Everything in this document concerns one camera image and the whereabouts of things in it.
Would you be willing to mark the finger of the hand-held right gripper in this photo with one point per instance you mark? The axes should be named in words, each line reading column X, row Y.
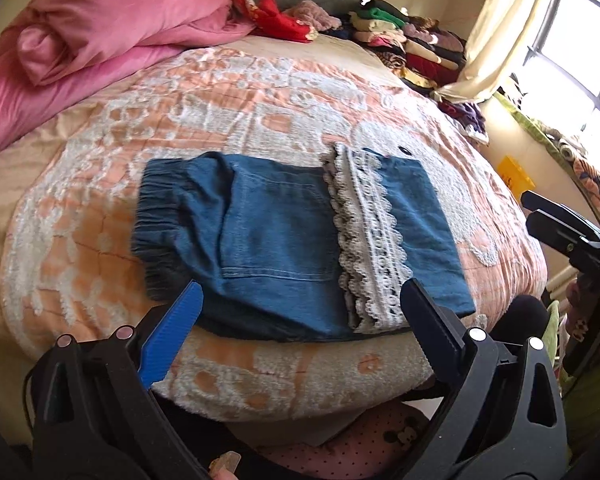
column 560, row 235
column 550, row 205

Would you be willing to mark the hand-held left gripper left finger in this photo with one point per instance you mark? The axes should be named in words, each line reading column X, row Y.
column 172, row 330

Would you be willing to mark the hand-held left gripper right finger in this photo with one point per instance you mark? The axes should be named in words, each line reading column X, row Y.
column 430, row 320

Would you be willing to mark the blue denim pants lace trim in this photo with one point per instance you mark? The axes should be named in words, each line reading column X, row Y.
column 270, row 240

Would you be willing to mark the pink dotted pajama pants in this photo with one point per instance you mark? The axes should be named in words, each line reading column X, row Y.
column 355, row 450

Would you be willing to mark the yellow box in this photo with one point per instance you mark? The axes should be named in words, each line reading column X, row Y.
column 515, row 175

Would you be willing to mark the black fuzzy cloth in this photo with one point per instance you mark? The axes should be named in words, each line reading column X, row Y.
column 520, row 322

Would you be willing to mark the green fluffy cloth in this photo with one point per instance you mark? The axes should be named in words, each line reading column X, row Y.
column 597, row 400

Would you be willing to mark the purple clothes heap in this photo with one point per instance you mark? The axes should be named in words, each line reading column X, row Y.
column 467, row 115

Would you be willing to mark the window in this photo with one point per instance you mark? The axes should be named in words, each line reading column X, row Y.
column 580, row 35

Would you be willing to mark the cream curtain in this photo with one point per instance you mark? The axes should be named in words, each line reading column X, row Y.
column 505, row 25

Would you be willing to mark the beige bed sheet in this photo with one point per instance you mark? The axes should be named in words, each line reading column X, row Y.
column 0, row 240

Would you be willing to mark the pile of folded clothes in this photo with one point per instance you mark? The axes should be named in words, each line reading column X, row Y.
column 420, row 50

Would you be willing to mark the peach patterned blanket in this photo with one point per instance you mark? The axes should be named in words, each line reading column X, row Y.
column 130, row 110

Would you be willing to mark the pink fuzzy garment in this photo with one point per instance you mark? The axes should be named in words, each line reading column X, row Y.
column 315, row 12

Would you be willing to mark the pink quilt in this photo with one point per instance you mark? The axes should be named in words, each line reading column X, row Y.
column 105, row 20

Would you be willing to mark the red garment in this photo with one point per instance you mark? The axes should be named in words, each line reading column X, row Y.
column 280, row 22

